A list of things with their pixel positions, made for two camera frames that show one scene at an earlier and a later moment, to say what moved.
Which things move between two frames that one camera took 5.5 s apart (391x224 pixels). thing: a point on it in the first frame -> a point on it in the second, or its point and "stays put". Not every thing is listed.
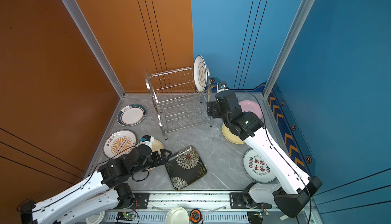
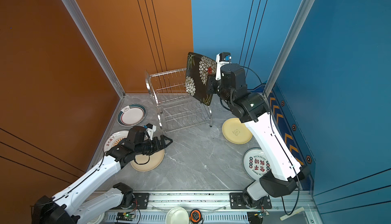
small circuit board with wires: (256, 217) stays put
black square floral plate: (185, 166) -> (198, 68)
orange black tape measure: (195, 216) stays put
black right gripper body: (213, 107) -> (213, 85)
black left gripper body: (156, 161) -> (150, 147)
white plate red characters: (255, 169) stays put
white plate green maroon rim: (131, 115) stays put
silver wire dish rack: (179, 104) stays put
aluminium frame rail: (215, 207) stays put
